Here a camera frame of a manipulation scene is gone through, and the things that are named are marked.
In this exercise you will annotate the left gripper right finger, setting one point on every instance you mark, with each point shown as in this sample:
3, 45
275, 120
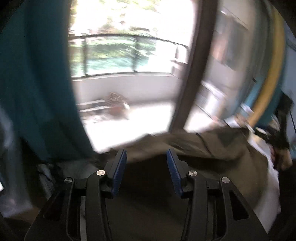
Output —
216, 208

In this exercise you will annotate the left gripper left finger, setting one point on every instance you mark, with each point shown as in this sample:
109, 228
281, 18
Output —
59, 219

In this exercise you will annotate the olive green jacket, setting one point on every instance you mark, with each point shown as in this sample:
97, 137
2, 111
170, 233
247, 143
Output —
146, 206

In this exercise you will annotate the person right hand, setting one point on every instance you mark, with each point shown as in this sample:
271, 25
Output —
281, 159

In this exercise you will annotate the yellow teal right curtain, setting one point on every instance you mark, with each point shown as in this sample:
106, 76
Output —
264, 96

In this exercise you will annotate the white bed cover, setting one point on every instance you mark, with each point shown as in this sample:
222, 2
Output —
269, 204

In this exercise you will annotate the teal left curtain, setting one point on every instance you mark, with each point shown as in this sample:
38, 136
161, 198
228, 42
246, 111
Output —
36, 89

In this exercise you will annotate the dried potted plant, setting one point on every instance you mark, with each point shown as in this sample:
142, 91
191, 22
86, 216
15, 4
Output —
118, 106

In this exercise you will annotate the balcony railing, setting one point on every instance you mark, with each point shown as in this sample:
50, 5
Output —
107, 54

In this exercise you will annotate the black window frame post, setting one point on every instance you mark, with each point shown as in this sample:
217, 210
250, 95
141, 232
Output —
198, 58

